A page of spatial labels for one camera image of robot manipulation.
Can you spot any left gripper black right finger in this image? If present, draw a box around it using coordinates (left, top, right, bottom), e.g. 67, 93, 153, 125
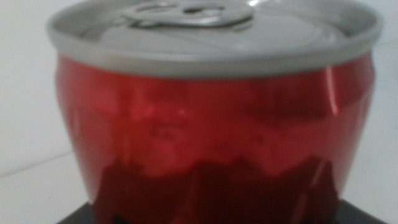
335, 200, 390, 224

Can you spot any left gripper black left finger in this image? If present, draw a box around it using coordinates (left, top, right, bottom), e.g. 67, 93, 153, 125
57, 201, 98, 224

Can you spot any red soda can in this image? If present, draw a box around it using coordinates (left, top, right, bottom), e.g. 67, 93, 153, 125
46, 0, 384, 224

